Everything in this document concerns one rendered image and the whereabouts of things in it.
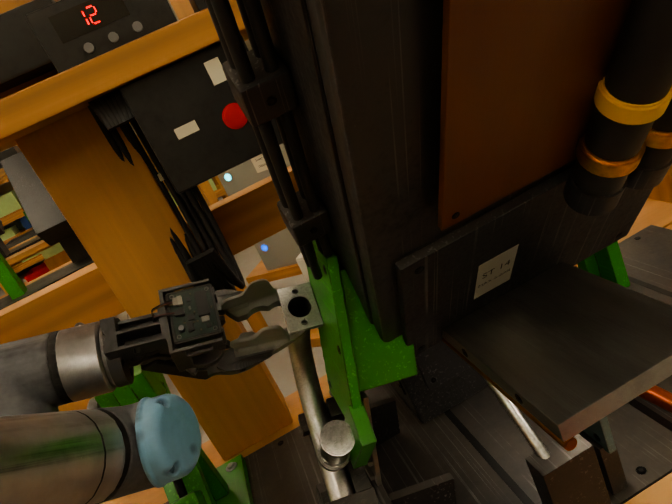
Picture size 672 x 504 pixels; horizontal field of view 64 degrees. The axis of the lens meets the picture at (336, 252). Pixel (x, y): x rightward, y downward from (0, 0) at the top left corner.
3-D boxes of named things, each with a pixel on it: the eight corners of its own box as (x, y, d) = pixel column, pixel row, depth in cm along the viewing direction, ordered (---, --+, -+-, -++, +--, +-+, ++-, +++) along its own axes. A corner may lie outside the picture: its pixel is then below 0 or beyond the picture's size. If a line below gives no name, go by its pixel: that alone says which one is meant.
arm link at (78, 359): (83, 409, 57) (76, 338, 61) (128, 397, 58) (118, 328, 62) (58, 391, 51) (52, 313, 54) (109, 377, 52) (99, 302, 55)
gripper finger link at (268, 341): (317, 332, 57) (228, 344, 55) (314, 350, 62) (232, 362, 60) (313, 304, 58) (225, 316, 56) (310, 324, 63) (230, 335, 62)
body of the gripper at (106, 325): (230, 341, 53) (102, 374, 51) (236, 367, 61) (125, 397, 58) (214, 274, 57) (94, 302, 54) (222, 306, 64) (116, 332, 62)
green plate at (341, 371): (428, 419, 60) (405, 239, 53) (357, 442, 58) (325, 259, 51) (389, 372, 70) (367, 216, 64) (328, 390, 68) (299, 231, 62)
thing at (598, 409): (726, 354, 45) (721, 324, 43) (566, 455, 42) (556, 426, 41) (479, 242, 81) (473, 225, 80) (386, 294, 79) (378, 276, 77)
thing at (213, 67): (291, 140, 74) (241, 31, 69) (177, 195, 72) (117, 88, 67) (275, 135, 86) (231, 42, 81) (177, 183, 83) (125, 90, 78)
